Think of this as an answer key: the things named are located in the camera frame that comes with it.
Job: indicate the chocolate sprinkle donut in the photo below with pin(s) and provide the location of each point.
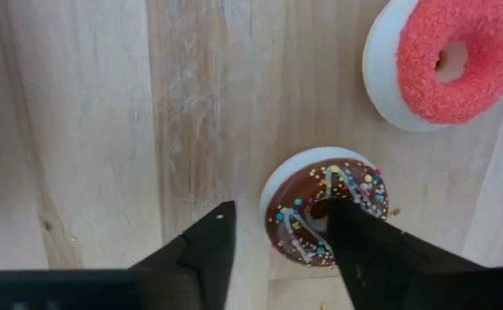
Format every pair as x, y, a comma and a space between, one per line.
303, 189

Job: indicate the red sugar donut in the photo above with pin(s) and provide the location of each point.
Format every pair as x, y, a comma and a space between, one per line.
419, 64

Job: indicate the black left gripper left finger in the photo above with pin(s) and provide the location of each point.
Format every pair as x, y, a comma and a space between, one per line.
200, 262

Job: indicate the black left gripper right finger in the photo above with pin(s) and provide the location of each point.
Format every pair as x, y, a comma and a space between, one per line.
376, 262

